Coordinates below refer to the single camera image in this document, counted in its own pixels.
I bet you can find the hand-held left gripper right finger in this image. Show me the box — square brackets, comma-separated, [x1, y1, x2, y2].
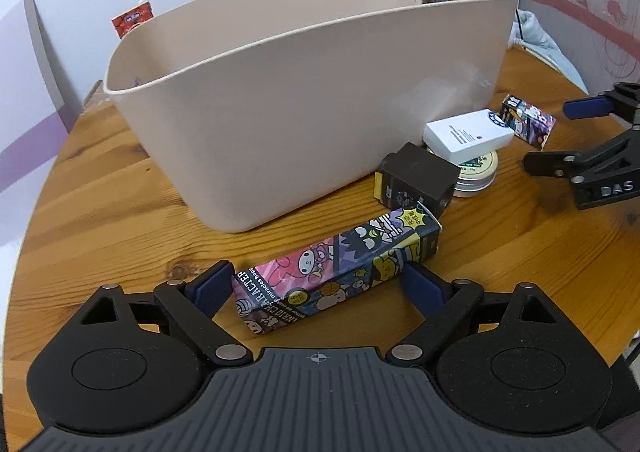
[391, 263, 562, 362]

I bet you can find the small white box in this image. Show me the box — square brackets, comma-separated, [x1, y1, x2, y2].
[423, 109, 516, 167]

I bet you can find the small cartoon printed box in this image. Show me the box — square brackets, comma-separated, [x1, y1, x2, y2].
[499, 93, 557, 151]

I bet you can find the round metal tin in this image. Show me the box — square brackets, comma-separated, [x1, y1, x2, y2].
[425, 144, 500, 199]

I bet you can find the white and purple board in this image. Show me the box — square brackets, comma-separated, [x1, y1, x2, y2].
[0, 0, 85, 193]

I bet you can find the red snack packet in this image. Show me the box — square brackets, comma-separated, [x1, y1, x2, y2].
[111, 2, 155, 40]

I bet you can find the beige plastic storage basket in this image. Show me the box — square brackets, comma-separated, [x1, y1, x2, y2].
[102, 0, 519, 234]

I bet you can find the light grey cloth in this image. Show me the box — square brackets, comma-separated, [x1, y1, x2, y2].
[510, 9, 591, 95]

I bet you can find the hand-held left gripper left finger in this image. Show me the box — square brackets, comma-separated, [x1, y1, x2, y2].
[79, 259, 254, 364]

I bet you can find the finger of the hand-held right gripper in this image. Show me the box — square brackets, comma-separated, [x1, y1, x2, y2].
[523, 126, 640, 183]
[563, 82, 640, 121]

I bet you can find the dark brown box yellow end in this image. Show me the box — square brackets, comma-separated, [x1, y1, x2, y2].
[374, 142, 461, 218]

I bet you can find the long cartoon printed box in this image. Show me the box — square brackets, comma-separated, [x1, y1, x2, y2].
[231, 204, 444, 335]

